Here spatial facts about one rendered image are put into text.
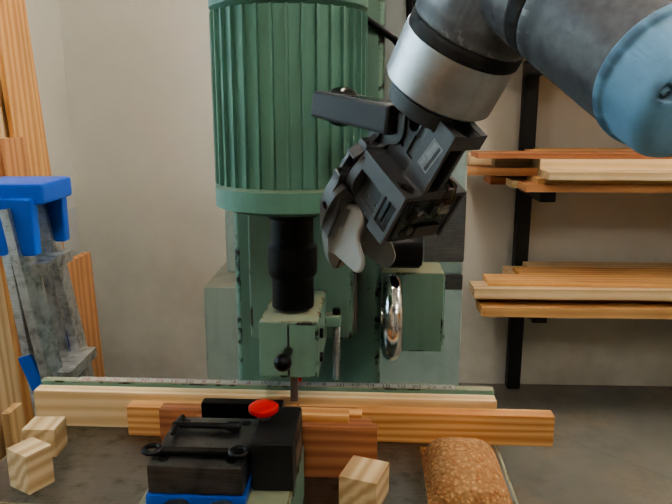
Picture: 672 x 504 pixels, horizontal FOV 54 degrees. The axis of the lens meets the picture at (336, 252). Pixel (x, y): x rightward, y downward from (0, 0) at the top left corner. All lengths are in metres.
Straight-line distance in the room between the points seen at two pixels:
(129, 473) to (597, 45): 0.66
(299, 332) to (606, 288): 2.17
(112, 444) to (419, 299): 0.45
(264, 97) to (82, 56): 2.62
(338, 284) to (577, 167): 1.91
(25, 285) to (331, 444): 0.91
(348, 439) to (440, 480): 0.11
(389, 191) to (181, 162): 2.64
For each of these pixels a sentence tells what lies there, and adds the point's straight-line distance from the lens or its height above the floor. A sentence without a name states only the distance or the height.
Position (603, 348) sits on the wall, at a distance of 3.43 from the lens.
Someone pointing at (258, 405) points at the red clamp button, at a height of 1.02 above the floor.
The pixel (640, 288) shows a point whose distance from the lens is 2.88.
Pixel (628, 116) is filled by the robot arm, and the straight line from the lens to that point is 0.40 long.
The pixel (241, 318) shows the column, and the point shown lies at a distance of 1.02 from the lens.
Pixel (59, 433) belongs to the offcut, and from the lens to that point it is 0.89.
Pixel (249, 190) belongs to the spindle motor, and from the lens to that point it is 0.71.
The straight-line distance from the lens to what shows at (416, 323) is 0.97.
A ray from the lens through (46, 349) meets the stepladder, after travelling 1.55.
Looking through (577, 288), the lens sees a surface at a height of 0.61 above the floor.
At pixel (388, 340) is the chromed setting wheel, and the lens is 0.89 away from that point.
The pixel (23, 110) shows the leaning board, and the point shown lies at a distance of 2.61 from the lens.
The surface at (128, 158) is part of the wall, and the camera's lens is 3.22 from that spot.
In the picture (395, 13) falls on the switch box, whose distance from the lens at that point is 1.05.
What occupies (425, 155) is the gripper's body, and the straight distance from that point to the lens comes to 0.52.
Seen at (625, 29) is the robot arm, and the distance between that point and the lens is 0.40.
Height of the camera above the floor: 1.31
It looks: 12 degrees down
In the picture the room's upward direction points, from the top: straight up
